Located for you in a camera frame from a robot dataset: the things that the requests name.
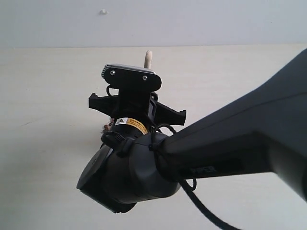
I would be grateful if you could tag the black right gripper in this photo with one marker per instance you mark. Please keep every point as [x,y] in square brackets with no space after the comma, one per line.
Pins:
[133,114]

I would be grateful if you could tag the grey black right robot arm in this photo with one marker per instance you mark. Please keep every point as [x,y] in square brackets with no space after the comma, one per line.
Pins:
[265,131]

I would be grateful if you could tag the white wooden paint brush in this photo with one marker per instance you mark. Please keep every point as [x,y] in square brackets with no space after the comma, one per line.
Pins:
[148,59]

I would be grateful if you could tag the pile of brown pellets and rice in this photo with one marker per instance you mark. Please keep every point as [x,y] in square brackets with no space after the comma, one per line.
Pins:
[107,126]

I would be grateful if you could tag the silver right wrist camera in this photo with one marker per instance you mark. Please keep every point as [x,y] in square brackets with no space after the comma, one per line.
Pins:
[121,76]

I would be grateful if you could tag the small white wall hook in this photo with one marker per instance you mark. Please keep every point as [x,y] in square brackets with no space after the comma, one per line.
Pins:
[103,12]

